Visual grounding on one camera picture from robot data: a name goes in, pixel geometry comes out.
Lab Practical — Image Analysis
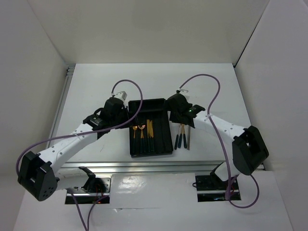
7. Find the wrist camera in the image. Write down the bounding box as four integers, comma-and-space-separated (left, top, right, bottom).
165, 89, 191, 114
103, 91, 127, 118

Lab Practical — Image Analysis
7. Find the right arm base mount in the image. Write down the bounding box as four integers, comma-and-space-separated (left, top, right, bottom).
192, 175, 228, 202

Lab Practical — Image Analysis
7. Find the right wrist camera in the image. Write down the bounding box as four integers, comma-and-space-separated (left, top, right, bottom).
165, 89, 191, 114

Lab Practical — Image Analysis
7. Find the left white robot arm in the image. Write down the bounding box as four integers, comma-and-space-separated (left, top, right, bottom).
17, 105, 129, 201

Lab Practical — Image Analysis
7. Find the metal chopstick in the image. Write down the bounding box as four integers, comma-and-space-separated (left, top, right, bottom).
186, 126, 191, 150
187, 126, 191, 150

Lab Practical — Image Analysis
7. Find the gold fork green handle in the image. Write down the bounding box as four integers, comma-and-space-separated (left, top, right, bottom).
178, 124, 182, 148
131, 125, 138, 154

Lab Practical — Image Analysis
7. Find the aluminium frame rail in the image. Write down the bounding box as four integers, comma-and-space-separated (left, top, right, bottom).
38, 63, 265, 174

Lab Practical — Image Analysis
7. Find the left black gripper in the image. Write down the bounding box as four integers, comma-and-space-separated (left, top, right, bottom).
110, 103, 143, 129

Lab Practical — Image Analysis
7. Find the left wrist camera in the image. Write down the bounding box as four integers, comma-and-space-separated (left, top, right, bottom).
103, 91, 127, 118

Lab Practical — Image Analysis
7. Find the gold spoon green handle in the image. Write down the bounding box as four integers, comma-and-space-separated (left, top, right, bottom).
182, 124, 188, 149
139, 124, 145, 154

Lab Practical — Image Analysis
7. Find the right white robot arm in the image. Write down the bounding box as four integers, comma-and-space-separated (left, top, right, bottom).
169, 105, 269, 189

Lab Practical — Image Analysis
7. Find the gold knife green handle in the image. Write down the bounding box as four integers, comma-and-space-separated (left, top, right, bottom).
146, 119, 151, 153
150, 120, 154, 152

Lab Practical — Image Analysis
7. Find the black cutlery tray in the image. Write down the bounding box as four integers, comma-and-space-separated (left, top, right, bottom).
129, 98, 173, 158

